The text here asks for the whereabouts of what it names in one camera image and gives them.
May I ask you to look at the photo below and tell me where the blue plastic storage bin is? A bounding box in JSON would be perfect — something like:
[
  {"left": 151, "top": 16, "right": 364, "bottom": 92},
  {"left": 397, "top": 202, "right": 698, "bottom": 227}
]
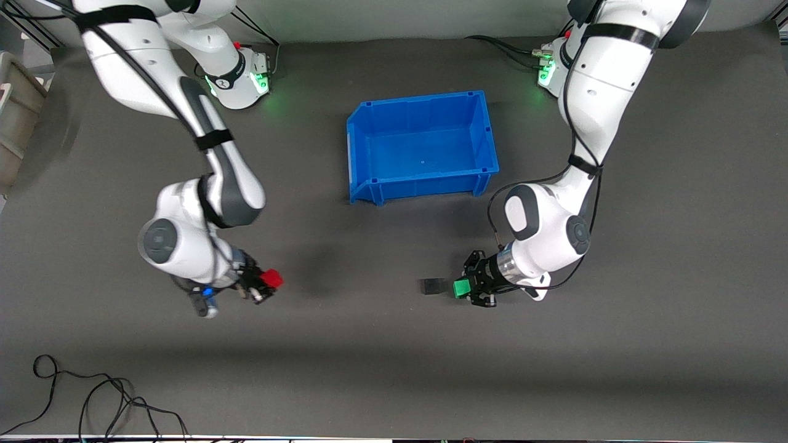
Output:
[{"left": 346, "top": 90, "right": 500, "bottom": 206}]

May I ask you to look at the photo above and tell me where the beige plastic crate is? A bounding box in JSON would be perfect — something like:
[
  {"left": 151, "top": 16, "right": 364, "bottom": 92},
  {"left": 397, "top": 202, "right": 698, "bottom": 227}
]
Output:
[{"left": 0, "top": 52, "right": 49, "bottom": 193}]

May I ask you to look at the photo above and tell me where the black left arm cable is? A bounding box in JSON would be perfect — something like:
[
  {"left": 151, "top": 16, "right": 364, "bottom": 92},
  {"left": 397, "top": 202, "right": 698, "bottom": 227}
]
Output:
[{"left": 488, "top": 12, "right": 607, "bottom": 291}]

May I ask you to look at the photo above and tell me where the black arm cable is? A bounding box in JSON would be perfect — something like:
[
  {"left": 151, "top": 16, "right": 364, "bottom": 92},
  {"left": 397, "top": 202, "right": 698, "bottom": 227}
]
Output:
[
  {"left": 488, "top": 12, "right": 607, "bottom": 291},
  {"left": 58, "top": 0, "right": 247, "bottom": 277}
]

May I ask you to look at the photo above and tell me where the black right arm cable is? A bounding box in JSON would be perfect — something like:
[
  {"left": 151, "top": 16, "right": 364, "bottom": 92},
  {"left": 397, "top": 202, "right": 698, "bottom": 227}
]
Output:
[{"left": 58, "top": 0, "right": 247, "bottom": 277}]

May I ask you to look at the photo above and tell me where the loose black cable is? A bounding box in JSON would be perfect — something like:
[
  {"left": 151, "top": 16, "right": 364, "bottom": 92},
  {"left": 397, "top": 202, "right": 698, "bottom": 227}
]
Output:
[{"left": 0, "top": 354, "right": 191, "bottom": 443}]

